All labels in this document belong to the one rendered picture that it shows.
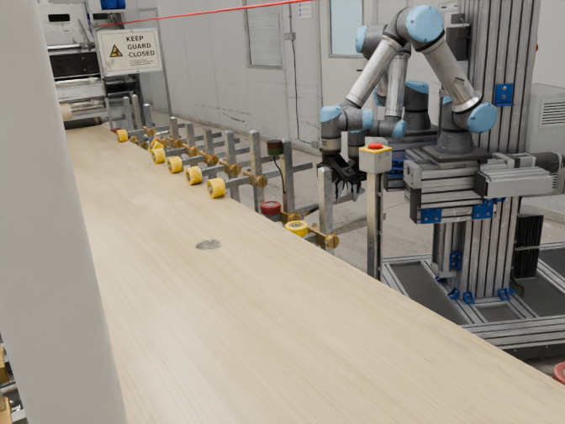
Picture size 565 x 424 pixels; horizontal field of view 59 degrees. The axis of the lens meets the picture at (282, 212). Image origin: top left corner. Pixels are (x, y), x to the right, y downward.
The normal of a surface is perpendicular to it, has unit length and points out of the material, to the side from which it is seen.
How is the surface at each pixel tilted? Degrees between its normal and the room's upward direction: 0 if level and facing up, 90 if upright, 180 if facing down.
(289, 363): 0
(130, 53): 90
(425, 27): 84
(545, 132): 90
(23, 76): 90
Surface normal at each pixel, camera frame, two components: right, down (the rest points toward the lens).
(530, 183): 0.08, 0.35
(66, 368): 0.53, 0.27
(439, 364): -0.06, -0.93
